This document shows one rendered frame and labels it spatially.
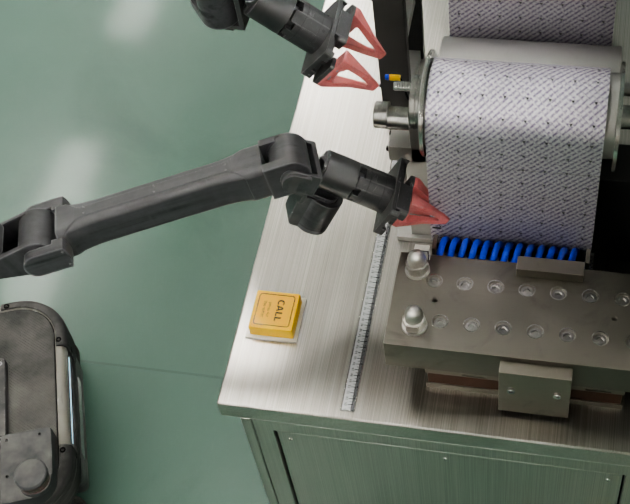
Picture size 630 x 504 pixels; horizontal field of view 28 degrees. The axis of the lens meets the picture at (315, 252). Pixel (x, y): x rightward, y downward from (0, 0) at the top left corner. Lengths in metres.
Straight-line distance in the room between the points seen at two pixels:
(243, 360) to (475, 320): 0.38
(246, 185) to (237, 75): 1.83
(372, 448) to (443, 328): 0.26
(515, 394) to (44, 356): 1.33
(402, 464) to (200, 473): 0.98
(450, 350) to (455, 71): 0.39
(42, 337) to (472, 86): 1.46
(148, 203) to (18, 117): 1.89
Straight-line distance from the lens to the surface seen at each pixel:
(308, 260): 2.03
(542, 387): 1.78
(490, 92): 1.68
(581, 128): 1.67
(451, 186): 1.78
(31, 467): 2.62
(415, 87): 1.72
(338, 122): 2.20
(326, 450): 1.99
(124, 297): 3.17
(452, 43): 1.85
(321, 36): 1.68
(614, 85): 1.69
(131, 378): 3.04
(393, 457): 1.97
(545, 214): 1.81
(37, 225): 1.84
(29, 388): 2.81
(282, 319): 1.94
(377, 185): 1.79
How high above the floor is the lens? 2.55
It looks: 54 degrees down
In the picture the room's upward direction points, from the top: 11 degrees counter-clockwise
